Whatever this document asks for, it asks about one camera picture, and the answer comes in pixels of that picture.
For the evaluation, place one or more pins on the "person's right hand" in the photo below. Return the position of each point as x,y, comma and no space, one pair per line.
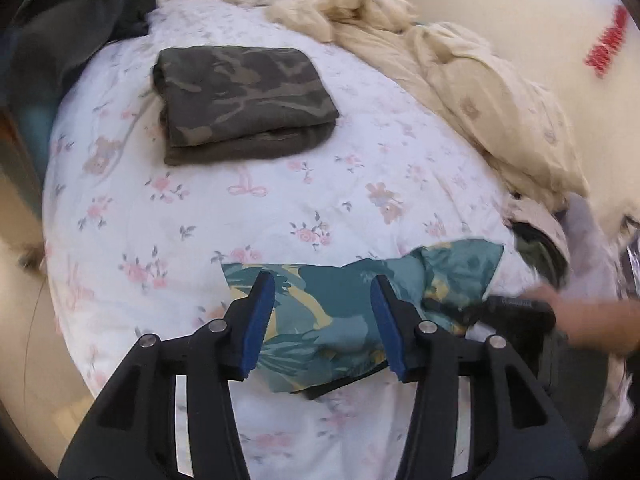
577,320

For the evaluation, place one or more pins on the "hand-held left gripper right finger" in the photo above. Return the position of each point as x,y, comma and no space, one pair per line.
390,330

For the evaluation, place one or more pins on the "person's right forearm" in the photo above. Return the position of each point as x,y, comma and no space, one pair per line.
620,327

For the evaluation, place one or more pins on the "blue floral shorts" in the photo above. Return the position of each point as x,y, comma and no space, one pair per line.
340,305

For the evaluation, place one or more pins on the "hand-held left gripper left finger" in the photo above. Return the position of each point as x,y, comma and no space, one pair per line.
257,330

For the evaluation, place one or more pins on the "folded camouflage pants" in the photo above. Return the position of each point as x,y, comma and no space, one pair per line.
240,95

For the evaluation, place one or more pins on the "red wall decoration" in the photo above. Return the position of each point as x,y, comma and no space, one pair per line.
606,40

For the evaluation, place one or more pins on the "dark green garment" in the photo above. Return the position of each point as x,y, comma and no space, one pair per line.
542,255

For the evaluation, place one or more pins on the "black leather jacket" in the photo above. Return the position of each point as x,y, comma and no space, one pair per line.
65,25

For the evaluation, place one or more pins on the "cream fleece garment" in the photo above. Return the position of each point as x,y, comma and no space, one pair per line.
537,215

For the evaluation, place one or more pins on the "white floral bed sheet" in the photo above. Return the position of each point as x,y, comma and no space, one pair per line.
300,200

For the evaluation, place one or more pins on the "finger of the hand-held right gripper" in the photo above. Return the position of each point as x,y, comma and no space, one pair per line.
457,312

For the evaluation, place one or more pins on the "cream quilt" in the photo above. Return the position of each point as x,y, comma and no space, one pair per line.
475,100

